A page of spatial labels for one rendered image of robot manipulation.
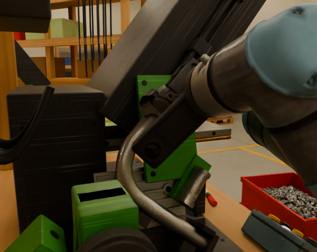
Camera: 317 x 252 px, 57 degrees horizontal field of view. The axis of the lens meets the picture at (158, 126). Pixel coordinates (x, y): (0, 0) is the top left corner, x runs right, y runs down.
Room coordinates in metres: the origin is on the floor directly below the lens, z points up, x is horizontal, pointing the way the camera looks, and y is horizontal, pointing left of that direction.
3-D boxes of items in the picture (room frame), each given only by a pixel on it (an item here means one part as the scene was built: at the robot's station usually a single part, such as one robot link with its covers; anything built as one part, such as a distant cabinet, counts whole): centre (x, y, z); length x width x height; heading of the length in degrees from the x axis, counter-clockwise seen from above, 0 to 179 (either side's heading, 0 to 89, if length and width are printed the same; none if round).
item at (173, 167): (0.61, -0.01, 1.17); 0.13 x 0.12 x 0.20; 22
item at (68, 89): (0.70, 0.25, 1.07); 0.30 x 0.18 x 0.34; 22
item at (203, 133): (0.76, 0.02, 1.11); 0.39 x 0.16 x 0.03; 112
